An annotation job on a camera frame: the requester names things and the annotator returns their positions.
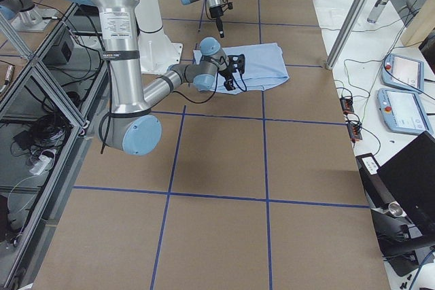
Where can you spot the light blue t-shirt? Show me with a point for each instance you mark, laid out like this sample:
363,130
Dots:
264,67

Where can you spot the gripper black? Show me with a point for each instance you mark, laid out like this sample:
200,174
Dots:
215,13
226,73

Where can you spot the teach pendant blue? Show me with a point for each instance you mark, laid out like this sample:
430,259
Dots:
403,112
403,73

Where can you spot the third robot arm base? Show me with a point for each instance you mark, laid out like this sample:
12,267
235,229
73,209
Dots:
24,15

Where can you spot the white camera pillar with base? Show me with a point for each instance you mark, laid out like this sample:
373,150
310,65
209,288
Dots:
157,52

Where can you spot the far teach pendant blue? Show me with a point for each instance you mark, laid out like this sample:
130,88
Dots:
403,73

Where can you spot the near teach pendant blue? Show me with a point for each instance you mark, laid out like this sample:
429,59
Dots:
403,112

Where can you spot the black laptop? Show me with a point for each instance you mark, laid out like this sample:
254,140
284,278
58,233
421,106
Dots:
401,196

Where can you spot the aluminium frame post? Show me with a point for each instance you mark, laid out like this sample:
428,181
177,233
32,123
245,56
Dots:
352,16

